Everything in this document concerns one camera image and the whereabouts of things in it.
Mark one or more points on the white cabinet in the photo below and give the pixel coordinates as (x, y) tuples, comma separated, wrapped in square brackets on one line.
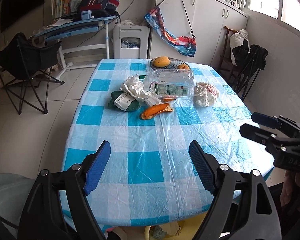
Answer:
[(205, 19)]

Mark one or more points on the black folding camp chair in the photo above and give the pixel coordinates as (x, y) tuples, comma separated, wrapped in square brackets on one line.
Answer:
[(26, 63)]

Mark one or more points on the crumpled white tissue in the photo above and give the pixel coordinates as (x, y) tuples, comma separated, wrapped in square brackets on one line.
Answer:
[(134, 87)]

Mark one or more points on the glass fruit dish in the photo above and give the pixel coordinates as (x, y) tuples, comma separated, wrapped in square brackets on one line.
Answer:
[(174, 64)]

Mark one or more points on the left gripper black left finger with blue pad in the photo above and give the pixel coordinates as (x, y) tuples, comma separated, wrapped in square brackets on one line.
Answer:
[(89, 172)]

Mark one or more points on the blue checkered plastic tablecloth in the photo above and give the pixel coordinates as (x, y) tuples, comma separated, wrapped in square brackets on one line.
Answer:
[(149, 178)]

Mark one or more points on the green cloth with white label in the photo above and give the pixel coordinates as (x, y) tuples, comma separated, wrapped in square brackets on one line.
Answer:
[(123, 101)]

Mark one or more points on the pale green stool seat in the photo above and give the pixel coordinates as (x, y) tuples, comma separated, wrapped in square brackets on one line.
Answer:
[(14, 190)]

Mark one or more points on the clear plastic bottle green label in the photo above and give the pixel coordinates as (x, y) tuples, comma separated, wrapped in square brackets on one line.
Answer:
[(170, 83)]

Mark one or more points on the person's right hand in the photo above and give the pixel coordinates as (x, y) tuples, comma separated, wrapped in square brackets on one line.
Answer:
[(291, 189)]

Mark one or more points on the white paper bag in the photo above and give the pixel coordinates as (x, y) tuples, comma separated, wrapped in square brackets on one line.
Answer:
[(205, 94)]

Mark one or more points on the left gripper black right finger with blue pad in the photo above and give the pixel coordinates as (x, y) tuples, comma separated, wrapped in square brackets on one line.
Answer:
[(212, 174)]

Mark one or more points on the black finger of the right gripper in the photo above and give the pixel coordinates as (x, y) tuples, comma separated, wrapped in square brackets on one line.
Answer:
[(256, 134)]

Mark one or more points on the blue tilting study desk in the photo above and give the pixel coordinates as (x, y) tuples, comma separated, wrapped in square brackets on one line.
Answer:
[(93, 25)]

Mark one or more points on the curled orange peel piece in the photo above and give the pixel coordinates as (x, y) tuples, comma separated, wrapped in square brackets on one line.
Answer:
[(152, 111)]

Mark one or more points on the dark striped backpack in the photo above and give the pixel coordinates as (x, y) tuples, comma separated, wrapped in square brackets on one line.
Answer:
[(88, 9)]

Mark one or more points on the row of books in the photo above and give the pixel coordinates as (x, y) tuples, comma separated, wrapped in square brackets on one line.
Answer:
[(61, 8)]

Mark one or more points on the yellow trash bucket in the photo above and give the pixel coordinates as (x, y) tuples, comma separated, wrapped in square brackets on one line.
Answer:
[(183, 229)]

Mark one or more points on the yellow mango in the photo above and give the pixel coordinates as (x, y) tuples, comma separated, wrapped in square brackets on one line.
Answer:
[(162, 61)]

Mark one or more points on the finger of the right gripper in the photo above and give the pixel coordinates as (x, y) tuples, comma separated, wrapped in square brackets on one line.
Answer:
[(265, 120)]

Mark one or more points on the wooden chair with clothes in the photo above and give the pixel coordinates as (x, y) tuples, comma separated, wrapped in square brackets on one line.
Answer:
[(240, 62)]

